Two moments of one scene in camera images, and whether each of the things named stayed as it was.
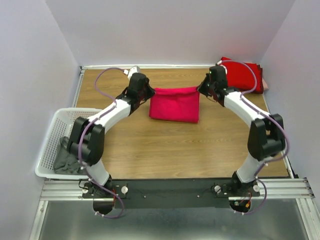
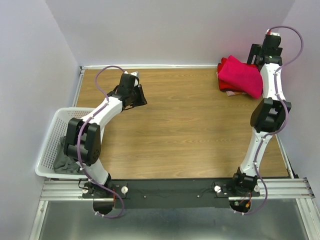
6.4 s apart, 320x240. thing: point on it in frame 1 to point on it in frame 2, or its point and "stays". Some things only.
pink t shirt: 175,104 to 242,77
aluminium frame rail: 270,188 stays
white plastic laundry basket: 62,125 stays
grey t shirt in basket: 65,162 stays
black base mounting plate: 170,193 stays
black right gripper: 201,88 to 254,50
